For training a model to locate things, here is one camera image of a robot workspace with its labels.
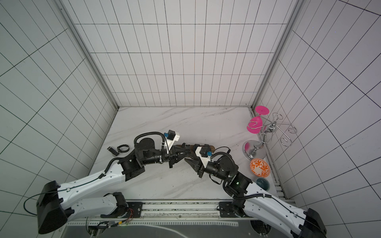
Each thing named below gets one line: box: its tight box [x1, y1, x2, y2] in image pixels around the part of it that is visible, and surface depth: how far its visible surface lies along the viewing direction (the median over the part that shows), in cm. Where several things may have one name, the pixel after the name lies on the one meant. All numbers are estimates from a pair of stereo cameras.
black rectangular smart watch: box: [106, 146, 120, 157], surface depth 94 cm
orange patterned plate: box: [250, 158, 271, 179], surface depth 87 cm
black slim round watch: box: [116, 144, 130, 153], surface depth 96 cm
